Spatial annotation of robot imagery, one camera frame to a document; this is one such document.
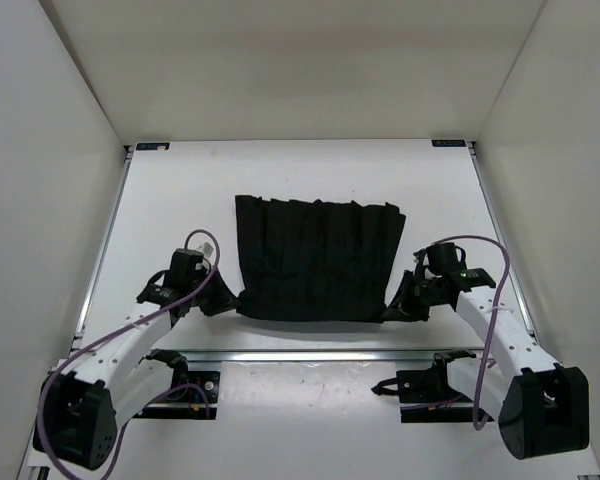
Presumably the blue corner label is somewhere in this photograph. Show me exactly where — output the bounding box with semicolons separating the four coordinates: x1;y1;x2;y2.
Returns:
431;139;466;148
135;142;170;151

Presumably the black pleated skirt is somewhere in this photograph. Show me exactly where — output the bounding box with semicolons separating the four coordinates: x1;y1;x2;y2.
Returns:
235;195;406;323

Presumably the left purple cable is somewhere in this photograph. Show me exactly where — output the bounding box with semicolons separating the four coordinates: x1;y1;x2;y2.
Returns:
34;229;224;480

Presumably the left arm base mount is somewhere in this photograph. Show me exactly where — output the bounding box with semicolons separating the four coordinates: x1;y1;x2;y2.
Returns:
134;349;221;420

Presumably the right blue corner label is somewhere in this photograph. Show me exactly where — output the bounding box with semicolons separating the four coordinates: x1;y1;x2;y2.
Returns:
431;139;466;148

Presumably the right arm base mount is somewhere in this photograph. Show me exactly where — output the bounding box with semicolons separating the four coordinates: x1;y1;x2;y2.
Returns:
371;350;481;424

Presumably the left blue corner label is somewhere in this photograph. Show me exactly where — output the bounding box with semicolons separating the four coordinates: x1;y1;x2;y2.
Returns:
135;142;170;151

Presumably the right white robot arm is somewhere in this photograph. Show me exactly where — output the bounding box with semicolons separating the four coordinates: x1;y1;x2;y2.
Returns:
371;237;590;460

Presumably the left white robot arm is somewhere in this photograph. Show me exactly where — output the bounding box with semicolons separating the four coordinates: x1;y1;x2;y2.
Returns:
33;243;236;471

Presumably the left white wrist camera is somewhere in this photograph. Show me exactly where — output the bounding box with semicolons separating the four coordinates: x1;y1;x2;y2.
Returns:
195;242;214;266

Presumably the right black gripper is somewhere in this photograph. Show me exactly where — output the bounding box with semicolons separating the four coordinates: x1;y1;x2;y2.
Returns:
383;270;447;323

